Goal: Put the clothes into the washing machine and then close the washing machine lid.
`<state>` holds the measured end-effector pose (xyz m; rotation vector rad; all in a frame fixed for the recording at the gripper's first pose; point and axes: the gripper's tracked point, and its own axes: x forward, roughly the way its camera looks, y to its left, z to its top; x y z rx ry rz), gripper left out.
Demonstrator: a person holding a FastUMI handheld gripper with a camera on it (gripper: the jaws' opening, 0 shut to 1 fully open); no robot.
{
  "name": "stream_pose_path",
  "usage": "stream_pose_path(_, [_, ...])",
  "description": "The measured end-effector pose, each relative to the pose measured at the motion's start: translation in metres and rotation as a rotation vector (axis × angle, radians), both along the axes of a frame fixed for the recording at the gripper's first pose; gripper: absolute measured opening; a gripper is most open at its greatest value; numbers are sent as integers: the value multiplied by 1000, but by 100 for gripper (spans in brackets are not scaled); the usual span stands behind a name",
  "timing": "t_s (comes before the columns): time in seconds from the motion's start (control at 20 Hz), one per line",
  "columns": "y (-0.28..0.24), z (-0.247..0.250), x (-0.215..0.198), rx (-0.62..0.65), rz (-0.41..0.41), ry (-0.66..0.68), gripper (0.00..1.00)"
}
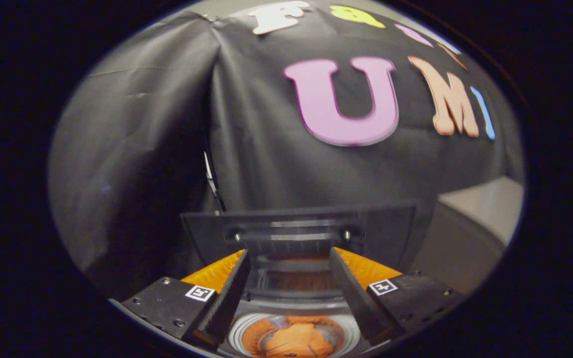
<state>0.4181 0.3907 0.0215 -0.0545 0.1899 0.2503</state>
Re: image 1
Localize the black backdrop cloth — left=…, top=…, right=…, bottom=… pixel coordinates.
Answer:
left=48, top=2, right=525, bottom=299

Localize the orange shirt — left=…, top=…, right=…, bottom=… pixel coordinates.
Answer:
left=242, top=316, right=347, bottom=358

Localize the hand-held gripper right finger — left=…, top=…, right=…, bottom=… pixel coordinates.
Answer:
left=328, top=247, right=464, bottom=346

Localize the white hose behind washing machine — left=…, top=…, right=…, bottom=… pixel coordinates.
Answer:
left=203, top=149, right=226, bottom=212

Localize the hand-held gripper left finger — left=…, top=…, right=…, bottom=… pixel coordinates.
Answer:
left=122, top=249, right=251, bottom=350

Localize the beige cabinet with dark frame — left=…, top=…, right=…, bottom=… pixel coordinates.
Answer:
left=411, top=177, right=525, bottom=295

